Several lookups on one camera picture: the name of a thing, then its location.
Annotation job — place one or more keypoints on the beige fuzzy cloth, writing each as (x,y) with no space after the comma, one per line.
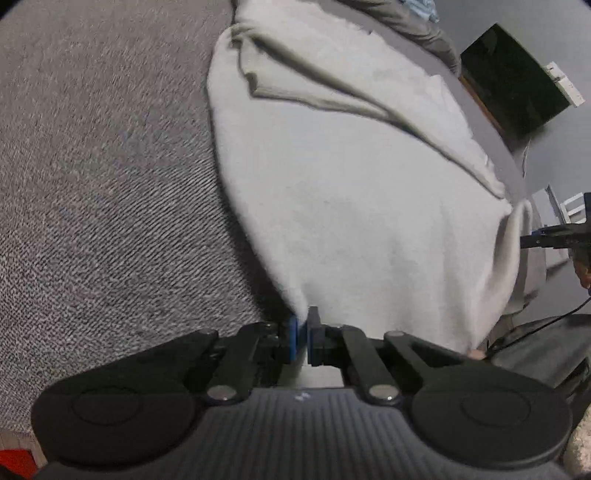
(581,452)

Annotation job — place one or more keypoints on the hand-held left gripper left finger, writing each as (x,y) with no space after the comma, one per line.
(292,339)

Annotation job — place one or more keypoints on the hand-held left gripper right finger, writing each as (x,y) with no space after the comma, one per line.
(314,345)

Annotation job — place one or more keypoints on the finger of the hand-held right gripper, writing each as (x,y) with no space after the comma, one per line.
(554,240)

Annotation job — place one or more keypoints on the grey bed cover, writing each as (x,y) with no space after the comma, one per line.
(115,184)

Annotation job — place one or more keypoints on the red object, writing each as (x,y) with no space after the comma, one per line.
(16,461)

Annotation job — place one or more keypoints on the white wall rack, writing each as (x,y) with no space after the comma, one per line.
(565,83)

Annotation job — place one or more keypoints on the black television screen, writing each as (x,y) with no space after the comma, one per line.
(508,78)

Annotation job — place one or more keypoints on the blue denim garment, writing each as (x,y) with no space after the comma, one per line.
(425,8)

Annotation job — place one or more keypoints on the dark grey duvet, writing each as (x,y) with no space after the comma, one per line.
(415,27)

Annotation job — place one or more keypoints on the dark cloth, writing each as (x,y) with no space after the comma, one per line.
(545,362)

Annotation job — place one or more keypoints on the white furniture frame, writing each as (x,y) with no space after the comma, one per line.
(570,202)

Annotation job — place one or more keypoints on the white towel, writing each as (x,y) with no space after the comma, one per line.
(360,207)

